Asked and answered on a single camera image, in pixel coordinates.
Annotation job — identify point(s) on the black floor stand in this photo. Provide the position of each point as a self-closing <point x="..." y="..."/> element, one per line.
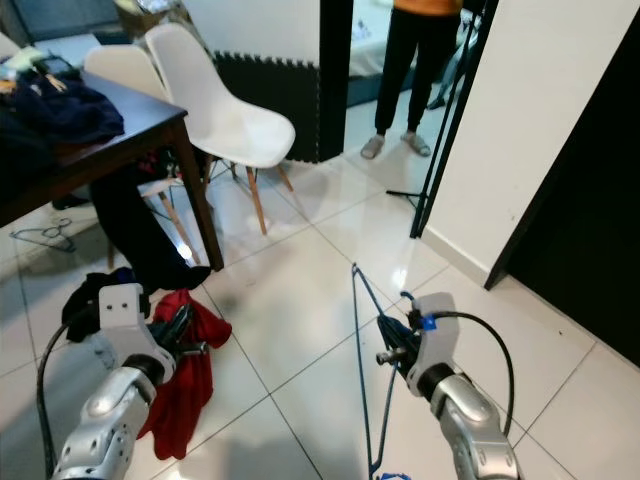
<point x="405" y="194"/>

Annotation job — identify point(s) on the standing person orange shirt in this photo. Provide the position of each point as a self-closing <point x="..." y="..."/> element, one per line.
<point x="420" y="70"/>

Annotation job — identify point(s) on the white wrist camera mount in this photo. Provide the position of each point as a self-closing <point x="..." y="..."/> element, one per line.
<point x="440" y="330"/>
<point x="125" y="310"/>

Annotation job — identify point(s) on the red t-shirt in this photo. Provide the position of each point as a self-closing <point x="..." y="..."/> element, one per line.
<point x="190" y="380"/>

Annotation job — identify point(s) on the white shell chair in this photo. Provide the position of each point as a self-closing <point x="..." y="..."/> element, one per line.
<point x="220" y="100"/>

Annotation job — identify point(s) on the black crumpled garment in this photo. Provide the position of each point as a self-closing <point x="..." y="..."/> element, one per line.
<point x="90" y="300"/>

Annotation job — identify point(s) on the black door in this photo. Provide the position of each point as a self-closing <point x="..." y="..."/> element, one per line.
<point x="580" y="180"/>

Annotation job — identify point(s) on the navy blue garment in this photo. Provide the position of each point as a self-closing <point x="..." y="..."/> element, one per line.
<point x="60" y="110"/>

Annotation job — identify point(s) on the cream shell chair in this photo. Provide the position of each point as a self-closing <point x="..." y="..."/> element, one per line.
<point x="115" y="65"/>

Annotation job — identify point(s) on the dark wooden table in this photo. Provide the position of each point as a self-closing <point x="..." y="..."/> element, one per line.
<point x="150" y="125"/>

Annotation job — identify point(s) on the black foam panel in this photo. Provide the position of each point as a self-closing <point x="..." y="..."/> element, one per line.
<point x="270" y="95"/>

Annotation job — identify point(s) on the brown cardboard box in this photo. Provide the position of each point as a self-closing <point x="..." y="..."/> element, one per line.
<point x="150" y="12"/>

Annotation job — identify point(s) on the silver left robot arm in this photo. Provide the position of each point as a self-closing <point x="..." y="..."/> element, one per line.
<point x="105" y="420"/>

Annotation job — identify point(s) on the grey remote controller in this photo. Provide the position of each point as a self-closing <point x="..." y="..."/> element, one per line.
<point x="57" y="68"/>

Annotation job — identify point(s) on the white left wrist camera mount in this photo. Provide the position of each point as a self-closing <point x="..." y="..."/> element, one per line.
<point x="125" y="310"/>

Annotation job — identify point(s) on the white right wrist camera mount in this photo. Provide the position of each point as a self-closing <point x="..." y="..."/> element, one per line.
<point x="440" y="330"/>

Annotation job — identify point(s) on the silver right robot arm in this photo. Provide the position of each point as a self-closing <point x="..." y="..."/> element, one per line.
<point x="470" y="430"/>

